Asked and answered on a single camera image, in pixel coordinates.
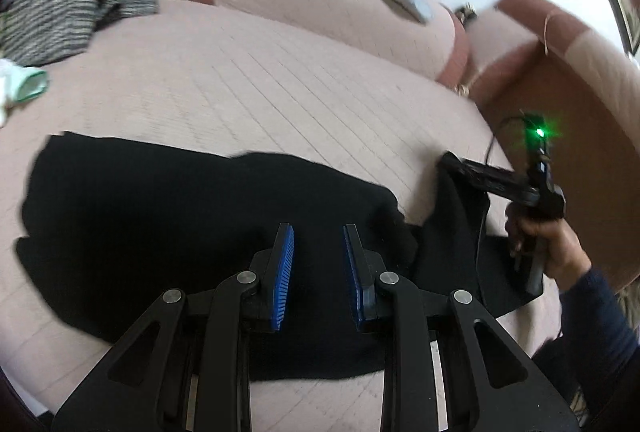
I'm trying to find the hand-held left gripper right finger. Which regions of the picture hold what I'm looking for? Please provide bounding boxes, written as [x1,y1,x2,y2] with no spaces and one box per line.
[342,223,581,432]

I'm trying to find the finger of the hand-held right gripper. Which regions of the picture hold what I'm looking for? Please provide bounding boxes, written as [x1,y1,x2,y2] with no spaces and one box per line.
[438,152,542,209]

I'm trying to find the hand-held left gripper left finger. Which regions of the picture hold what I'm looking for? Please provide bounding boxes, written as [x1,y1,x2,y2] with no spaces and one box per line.
[50,222,296,432]

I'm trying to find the black pants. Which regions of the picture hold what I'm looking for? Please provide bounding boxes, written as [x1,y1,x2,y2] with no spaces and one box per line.
[14,132,538,383]

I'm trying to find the person's right forearm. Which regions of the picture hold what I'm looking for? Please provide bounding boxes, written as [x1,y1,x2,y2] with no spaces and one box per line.
[530,263,640,425]

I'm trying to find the person's right hand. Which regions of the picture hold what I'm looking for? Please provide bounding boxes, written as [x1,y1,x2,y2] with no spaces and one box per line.
[503,201,594,284]

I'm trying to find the pink and brown sofa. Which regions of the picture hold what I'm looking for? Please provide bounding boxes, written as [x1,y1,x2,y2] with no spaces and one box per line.
[0,0,640,432]

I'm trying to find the white and green cloth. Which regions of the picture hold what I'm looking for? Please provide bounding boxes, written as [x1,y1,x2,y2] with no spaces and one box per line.
[0,58,50,127]

